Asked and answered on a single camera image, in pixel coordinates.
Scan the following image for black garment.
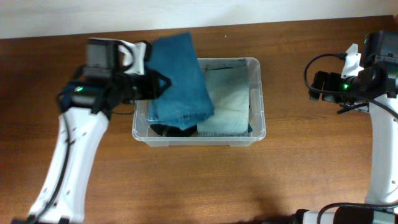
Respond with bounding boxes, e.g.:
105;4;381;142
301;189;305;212
150;124;197;137

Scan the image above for dark blue jeans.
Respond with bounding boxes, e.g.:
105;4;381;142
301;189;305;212
146;32;215;130

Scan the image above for blue garment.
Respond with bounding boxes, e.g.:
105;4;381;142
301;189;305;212
248;124;253;133

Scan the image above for light grey jeans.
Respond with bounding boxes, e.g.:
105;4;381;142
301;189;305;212
197;58;249;137

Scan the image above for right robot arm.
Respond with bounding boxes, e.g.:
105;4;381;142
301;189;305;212
291;30;397;224

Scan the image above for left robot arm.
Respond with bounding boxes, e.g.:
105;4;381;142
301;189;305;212
12;38;172;223

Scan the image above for clear plastic storage bin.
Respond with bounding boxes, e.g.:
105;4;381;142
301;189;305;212
131;57;266;147

